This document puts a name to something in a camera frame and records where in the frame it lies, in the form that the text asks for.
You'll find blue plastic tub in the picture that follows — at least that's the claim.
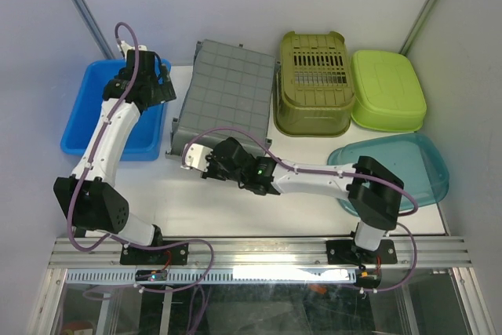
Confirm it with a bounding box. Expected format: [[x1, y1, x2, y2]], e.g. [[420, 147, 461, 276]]
[[60, 60, 168, 162]]

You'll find grey plastic crate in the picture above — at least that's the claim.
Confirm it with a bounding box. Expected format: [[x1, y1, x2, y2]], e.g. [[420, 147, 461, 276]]
[[169, 39, 278, 156]]

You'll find olive green slotted basket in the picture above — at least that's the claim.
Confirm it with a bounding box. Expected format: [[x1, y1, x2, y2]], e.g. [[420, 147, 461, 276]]
[[274, 31, 355, 137]]

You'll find lime green plastic basin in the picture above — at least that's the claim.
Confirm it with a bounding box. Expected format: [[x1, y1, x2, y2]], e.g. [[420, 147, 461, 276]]
[[351, 50, 427, 133]]

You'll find teal transparent tub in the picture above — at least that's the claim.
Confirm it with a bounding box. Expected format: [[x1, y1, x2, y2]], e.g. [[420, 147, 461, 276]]
[[327, 133, 449, 207]]

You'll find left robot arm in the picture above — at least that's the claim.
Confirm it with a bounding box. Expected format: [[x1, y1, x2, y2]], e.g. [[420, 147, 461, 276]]
[[53, 46, 176, 264]]

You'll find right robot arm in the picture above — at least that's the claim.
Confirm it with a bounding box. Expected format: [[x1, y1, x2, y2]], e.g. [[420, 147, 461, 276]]
[[186, 137, 404, 262]]

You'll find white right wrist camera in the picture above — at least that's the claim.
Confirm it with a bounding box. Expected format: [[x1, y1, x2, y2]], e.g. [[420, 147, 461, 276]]
[[181, 144, 213, 172]]

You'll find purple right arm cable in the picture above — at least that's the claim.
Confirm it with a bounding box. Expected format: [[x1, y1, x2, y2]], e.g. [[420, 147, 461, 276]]
[[180, 126, 419, 295]]

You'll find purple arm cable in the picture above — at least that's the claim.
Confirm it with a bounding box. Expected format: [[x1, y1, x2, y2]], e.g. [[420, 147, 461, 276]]
[[180, 126, 419, 295], [66, 22, 140, 253]]

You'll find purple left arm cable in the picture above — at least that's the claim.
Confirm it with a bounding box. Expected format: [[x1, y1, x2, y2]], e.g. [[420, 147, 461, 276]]
[[66, 22, 140, 253]]

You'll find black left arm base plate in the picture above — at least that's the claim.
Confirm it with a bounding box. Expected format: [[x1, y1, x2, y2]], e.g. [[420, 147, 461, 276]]
[[119, 239, 189, 267]]

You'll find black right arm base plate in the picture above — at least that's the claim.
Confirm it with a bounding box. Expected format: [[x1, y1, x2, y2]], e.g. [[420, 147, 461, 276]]
[[326, 239, 398, 265]]

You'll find left aluminium corner post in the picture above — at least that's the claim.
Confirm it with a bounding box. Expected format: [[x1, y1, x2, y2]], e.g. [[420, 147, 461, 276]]
[[71, 0, 115, 60]]

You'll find aluminium corner post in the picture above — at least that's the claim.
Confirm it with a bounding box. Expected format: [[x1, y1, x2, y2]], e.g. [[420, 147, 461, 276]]
[[398, 0, 440, 56], [71, 0, 115, 60]]

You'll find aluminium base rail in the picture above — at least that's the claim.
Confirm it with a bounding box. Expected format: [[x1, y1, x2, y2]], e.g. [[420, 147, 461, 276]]
[[49, 235, 472, 270]]

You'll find white slotted cable duct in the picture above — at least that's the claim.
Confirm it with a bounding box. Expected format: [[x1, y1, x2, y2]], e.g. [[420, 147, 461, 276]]
[[66, 266, 356, 285]]

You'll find right aluminium corner post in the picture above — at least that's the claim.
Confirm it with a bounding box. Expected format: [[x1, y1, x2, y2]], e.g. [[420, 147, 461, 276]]
[[398, 0, 440, 56]]

